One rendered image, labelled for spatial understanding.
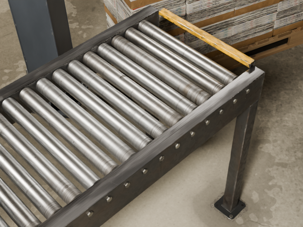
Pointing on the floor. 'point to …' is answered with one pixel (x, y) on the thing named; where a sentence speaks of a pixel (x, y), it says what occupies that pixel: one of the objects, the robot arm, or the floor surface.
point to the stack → (208, 8)
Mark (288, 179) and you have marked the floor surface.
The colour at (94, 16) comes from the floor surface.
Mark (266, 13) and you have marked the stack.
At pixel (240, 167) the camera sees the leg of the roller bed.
